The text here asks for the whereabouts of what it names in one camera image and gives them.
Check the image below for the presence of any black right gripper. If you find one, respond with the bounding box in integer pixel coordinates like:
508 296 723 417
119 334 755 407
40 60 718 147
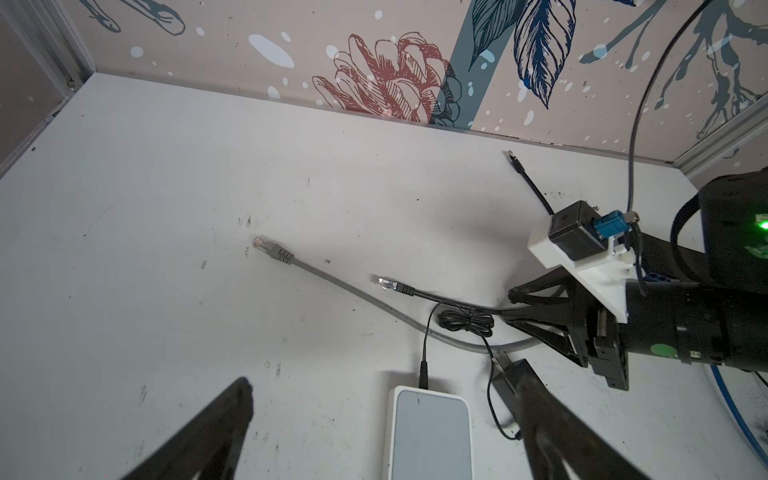
502 267 629 390

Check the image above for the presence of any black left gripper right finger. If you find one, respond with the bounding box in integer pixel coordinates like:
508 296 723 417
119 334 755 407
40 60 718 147
509 365 647 479

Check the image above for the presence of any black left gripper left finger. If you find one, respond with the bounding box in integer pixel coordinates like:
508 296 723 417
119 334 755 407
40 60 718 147
125 377 254 479

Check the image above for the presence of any black power adapter with cord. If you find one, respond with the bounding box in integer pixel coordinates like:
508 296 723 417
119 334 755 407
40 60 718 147
418 301 522 441

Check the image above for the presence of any white small switch box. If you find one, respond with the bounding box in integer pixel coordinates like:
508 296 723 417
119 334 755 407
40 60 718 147
382 386 474 479

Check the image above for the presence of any blue ethernet cable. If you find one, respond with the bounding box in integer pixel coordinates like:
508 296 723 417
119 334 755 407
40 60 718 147
710 365 768 469

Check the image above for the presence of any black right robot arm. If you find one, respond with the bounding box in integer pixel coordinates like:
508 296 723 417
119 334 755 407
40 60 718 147
502 170 767 390

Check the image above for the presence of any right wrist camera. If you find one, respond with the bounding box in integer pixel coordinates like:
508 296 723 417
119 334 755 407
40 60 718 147
528 200 637 324

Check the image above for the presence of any black ethernet cable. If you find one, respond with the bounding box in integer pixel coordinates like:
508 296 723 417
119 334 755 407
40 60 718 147
376 149 556 316

